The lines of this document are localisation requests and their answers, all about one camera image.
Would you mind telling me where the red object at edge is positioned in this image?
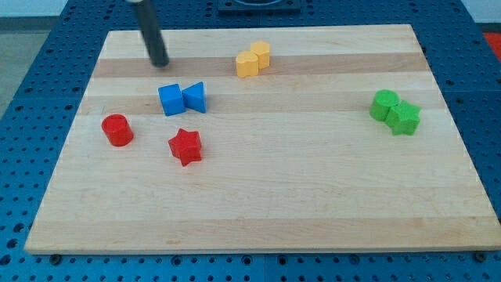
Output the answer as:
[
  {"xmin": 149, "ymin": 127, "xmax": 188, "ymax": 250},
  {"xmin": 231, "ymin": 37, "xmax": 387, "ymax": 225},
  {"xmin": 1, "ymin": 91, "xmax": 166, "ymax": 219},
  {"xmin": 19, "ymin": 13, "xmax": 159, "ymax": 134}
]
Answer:
[{"xmin": 483, "ymin": 32, "xmax": 501, "ymax": 60}]

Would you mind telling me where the yellow hexagon block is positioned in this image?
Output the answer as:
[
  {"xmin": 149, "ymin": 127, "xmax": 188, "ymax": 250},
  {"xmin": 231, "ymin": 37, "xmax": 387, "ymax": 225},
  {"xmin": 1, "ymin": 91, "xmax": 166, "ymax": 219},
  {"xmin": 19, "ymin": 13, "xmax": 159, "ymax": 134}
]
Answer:
[{"xmin": 250, "ymin": 41, "xmax": 270, "ymax": 70}]

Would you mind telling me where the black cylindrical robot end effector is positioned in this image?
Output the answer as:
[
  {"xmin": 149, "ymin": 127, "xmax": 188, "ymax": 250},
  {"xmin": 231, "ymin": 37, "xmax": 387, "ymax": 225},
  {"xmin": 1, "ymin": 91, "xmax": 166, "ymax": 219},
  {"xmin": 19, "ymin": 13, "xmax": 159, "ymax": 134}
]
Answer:
[{"xmin": 128, "ymin": 0, "xmax": 169, "ymax": 68}]

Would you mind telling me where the green star block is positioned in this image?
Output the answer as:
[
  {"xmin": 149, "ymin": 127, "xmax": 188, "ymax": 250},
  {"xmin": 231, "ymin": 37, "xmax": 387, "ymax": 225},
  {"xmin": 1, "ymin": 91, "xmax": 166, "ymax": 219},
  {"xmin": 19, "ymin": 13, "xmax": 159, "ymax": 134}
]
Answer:
[{"xmin": 384, "ymin": 100, "xmax": 421, "ymax": 136}]

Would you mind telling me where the red cylinder block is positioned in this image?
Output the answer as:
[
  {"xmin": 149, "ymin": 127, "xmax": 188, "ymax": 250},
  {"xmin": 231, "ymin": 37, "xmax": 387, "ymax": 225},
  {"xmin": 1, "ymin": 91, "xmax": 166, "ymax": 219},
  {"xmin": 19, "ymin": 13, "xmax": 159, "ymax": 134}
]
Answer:
[{"xmin": 101, "ymin": 114, "xmax": 134, "ymax": 146}]

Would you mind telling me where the wooden board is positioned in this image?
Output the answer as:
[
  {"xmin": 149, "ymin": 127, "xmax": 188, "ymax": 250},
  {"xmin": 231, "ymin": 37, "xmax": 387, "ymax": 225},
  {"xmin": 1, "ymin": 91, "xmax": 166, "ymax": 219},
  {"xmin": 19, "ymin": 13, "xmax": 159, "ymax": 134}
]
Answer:
[{"xmin": 25, "ymin": 24, "xmax": 500, "ymax": 255}]

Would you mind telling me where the green cylinder block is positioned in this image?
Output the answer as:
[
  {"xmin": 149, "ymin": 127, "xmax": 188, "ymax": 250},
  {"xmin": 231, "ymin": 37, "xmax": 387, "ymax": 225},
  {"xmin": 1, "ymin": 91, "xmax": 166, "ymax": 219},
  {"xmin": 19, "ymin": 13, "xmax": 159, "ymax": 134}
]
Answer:
[{"xmin": 369, "ymin": 89, "xmax": 400, "ymax": 121}]

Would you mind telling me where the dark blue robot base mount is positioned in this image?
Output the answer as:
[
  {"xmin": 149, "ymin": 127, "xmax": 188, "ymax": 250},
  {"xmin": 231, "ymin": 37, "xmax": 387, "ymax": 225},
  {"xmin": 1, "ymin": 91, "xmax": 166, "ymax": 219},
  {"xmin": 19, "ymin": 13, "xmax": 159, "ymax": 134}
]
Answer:
[{"xmin": 217, "ymin": 0, "xmax": 301, "ymax": 13}]

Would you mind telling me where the blue cube block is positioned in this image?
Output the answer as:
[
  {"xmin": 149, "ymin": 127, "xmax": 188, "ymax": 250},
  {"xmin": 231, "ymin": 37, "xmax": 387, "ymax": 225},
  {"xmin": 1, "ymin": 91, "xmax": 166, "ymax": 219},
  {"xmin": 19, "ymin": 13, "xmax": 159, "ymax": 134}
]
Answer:
[{"xmin": 158, "ymin": 84, "xmax": 186, "ymax": 116}]

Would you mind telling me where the yellow heart block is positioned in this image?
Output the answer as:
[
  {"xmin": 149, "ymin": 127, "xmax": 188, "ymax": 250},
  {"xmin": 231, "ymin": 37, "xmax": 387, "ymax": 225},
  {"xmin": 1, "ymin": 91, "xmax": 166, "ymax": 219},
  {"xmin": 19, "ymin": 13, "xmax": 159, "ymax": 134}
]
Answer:
[{"xmin": 236, "ymin": 51, "xmax": 259, "ymax": 78}]

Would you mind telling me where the blue triangle block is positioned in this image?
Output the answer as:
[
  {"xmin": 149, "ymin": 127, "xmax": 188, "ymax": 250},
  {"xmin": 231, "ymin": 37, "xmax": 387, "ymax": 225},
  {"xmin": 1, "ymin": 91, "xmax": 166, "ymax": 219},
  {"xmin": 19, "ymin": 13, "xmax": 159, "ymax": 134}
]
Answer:
[{"xmin": 182, "ymin": 81, "xmax": 207, "ymax": 114}]

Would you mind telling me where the red star block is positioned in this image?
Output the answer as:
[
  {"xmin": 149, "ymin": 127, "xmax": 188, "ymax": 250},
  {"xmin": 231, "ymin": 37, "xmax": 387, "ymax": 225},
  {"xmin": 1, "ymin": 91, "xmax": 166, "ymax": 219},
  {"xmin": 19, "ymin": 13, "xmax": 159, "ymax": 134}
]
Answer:
[{"xmin": 168, "ymin": 128, "xmax": 202, "ymax": 167}]

